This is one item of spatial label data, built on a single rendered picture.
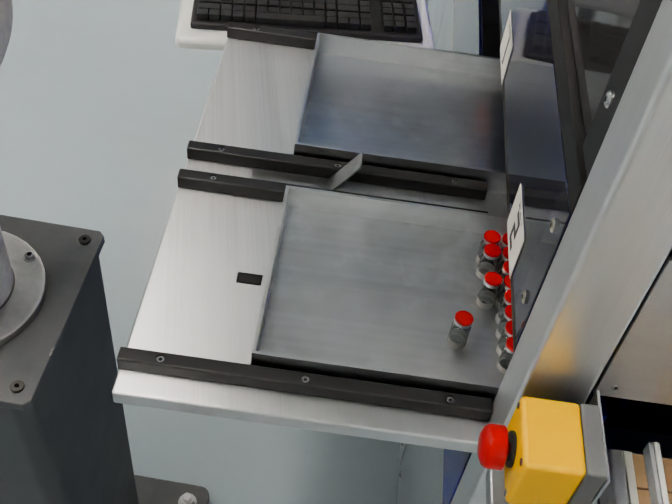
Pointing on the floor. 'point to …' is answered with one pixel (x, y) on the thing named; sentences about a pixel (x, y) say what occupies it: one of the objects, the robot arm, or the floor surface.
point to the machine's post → (599, 253)
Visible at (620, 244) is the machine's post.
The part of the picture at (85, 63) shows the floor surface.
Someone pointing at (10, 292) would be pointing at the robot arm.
